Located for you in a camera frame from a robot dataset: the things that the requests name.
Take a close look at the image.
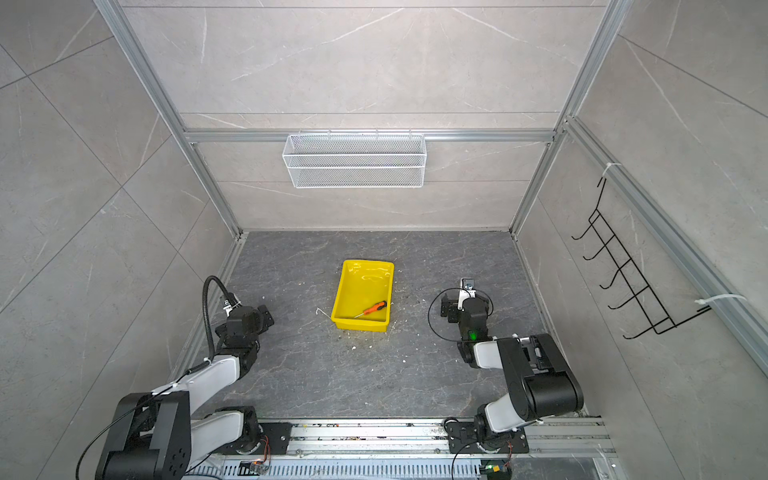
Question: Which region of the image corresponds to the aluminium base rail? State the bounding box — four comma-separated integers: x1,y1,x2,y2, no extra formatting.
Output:
186,417,627,479

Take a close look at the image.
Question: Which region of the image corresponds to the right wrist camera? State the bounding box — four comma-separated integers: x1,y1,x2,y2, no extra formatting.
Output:
457,278,476,310

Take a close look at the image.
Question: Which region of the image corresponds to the white zip tie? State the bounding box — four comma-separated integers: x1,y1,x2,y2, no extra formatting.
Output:
694,293,748,306
601,162,622,178

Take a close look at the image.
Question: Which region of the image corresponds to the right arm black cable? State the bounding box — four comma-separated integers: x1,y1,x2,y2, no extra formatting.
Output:
427,286,496,344

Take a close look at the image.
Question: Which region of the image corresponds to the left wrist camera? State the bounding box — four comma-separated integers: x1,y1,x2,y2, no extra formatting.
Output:
223,293,241,317

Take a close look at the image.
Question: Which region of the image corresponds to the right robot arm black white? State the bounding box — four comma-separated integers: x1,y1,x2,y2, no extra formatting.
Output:
440,290,584,453

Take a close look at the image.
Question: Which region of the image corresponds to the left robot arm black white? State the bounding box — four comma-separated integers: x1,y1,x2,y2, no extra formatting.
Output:
95,305,274,479

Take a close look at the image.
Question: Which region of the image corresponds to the white wire mesh basket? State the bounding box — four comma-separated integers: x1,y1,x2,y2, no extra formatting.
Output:
282,133,428,189

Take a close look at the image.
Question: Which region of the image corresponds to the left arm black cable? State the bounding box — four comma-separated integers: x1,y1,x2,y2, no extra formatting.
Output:
75,275,241,480

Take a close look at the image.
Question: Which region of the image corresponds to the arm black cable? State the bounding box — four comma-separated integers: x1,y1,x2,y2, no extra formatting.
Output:
427,286,496,344
75,275,241,480

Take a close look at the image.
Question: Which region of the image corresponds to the yellow plastic bin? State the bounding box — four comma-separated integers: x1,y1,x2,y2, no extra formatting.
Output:
330,259,395,333

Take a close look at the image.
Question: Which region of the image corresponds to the black wire hook rack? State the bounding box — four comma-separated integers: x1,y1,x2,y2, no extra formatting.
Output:
571,178,713,340

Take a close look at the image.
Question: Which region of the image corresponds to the orange handled screwdriver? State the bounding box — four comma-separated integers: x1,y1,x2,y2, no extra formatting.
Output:
355,300,388,319

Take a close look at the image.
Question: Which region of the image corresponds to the white zip tie upper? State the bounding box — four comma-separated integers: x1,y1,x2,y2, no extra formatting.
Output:
601,162,622,178

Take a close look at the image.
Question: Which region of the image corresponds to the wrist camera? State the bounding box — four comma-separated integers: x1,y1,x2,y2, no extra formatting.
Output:
223,293,241,317
457,278,476,310

